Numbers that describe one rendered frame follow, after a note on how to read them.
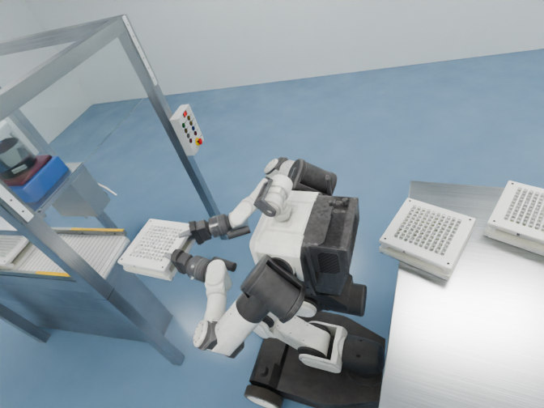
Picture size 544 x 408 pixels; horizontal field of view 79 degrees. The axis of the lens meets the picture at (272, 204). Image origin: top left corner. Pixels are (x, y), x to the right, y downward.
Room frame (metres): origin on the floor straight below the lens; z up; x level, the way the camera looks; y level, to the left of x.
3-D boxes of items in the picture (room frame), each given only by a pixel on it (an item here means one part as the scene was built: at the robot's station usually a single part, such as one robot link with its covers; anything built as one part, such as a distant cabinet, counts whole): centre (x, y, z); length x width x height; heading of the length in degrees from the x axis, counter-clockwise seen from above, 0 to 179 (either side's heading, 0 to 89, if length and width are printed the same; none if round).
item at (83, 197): (1.30, 0.84, 1.15); 0.22 x 0.11 x 0.20; 66
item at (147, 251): (1.01, 0.52, 0.96); 0.25 x 0.24 x 0.02; 149
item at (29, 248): (1.41, 1.40, 0.85); 0.24 x 0.24 x 0.02; 66
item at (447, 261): (0.68, -0.50, 0.94); 0.25 x 0.24 x 0.02; 129
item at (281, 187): (0.69, -0.02, 1.30); 0.10 x 0.07 x 0.09; 149
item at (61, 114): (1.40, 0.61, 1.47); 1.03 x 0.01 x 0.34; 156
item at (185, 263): (0.84, 0.37, 0.96); 0.12 x 0.10 x 0.13; 51
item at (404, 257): (0.68, -0.50, 0.89); 0.24 x 0.24 x 0.02; 39
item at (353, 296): (0.64, -0.10, 0.83); 0.28 x 0.13 x 0.18; 59
